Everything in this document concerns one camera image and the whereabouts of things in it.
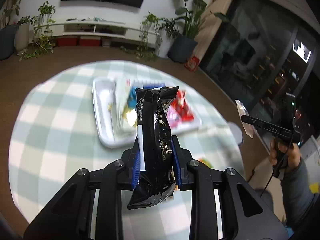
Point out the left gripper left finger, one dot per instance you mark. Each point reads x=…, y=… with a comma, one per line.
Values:
x=129, y=177

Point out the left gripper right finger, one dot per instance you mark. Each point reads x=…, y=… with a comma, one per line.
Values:
x=185, y=174

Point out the black snack packet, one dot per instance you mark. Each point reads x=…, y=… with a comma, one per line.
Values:
x=153, y=181

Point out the right forearm grey sleeve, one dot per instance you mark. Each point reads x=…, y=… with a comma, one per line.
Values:
x=300, y=204

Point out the person's right hand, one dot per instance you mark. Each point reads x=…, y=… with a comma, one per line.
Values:
x=292, y=152

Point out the red snack packet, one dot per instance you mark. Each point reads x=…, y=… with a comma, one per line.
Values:
x=182, y=108

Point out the blue yellow snack packet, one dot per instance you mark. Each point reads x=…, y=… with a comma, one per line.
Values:
x=132, y=98

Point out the white plastic tray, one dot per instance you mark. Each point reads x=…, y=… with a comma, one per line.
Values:
x=116, y=123

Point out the red gift box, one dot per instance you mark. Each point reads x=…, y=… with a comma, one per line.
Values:
x=192, y=64

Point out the large plant dark pot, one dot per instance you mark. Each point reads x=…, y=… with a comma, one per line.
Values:
x=193, y=22

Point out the white pot trailing plant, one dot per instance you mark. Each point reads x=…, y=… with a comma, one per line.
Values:
x=156, y=37

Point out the white TV cabinet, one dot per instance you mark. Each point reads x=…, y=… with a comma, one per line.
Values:
x=116, y=30

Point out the left white pot plant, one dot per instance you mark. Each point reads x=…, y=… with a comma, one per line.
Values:
x=34, y=35

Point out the left dark pot plant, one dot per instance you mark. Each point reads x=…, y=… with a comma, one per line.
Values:
x=10, y=13

